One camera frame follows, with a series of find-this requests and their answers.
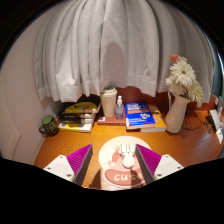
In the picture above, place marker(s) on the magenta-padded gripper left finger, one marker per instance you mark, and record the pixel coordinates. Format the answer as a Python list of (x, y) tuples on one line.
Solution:
[(58, 165)]

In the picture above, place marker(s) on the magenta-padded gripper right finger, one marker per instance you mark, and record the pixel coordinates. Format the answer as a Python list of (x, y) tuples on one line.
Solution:
[(168, 165)]

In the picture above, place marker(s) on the white computer mouse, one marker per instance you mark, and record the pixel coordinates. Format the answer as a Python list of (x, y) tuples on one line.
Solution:
[(127, 158)]

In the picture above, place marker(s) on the round cartoon mouse pad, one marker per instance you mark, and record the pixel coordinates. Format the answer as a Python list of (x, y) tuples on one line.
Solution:
[(111, 166)]

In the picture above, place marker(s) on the green mug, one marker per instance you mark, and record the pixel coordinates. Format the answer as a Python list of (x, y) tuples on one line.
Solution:
[(50, 125)]

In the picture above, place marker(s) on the orange book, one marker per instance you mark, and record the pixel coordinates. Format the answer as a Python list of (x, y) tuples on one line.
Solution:
[(160, 119)]

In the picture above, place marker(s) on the black and white book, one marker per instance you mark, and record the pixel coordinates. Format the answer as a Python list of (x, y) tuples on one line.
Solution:
[(76, 121)]

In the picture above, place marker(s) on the white ceramic jug vase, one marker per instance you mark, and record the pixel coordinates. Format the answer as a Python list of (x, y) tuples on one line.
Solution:
[(175, 115)]

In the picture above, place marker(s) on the blue book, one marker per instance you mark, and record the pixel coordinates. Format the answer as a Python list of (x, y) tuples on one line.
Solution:
[(139, 115)]

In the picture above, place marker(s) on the yellow and black book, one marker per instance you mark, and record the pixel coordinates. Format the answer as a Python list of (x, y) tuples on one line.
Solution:
[(81, 108)]

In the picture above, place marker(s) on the white flat device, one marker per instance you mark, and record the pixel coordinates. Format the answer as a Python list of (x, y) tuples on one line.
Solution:
[(215, 121)]

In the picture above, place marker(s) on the dark red book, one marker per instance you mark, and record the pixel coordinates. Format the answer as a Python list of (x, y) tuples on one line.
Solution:
[(108, 120)]

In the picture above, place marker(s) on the clear spray bottle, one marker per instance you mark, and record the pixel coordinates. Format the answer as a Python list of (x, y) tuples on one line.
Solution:
[(119, 110)]

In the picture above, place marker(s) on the cream lidded tumbler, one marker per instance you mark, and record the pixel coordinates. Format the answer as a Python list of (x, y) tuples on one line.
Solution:
[(109, 101)]

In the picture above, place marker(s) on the white flower bouquet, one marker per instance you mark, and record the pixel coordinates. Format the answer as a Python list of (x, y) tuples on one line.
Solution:
[(183, 76)]

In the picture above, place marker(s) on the window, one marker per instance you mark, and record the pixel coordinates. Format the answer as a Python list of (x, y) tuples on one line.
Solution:
[(218, 73)]

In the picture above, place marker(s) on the white curtain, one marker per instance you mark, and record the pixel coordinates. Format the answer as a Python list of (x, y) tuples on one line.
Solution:
[(116, 46)]

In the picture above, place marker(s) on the white wall panel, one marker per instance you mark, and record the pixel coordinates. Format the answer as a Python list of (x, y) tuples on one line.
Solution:
[(8, 126)]

